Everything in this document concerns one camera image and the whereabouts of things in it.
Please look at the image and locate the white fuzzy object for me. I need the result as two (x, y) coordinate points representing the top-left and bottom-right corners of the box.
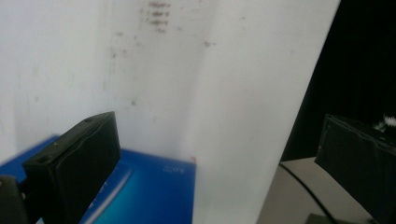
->
(373, 114), (396, 133)

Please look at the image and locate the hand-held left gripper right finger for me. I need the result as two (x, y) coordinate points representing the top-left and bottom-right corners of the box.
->
(314, 114), (396, 224)

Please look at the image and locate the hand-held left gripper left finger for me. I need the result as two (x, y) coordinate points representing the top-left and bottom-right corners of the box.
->
(21, 111), (121, 224)

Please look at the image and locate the blue cardboard box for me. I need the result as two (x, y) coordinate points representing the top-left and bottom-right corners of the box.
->
(0, 133), (197, 224)

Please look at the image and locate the thin black cable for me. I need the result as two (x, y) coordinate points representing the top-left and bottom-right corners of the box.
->
(278, 162), (340, 224)

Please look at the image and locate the white paper sheet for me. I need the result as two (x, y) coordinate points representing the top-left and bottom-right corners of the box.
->
(0, 0), (342, 224)

